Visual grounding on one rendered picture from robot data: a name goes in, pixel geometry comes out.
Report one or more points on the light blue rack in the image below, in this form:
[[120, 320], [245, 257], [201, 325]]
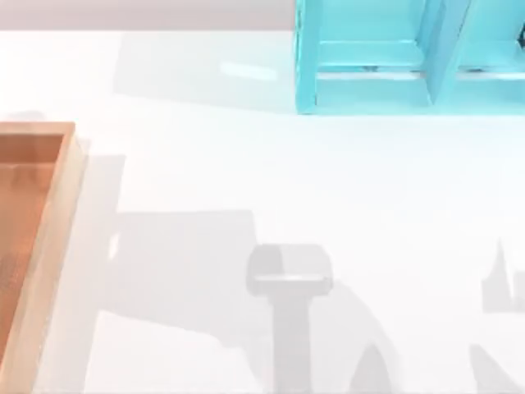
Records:
[[369, 92]]

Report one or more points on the shallow salmon-coloured box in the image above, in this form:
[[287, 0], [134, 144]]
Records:
[[45, 262]]

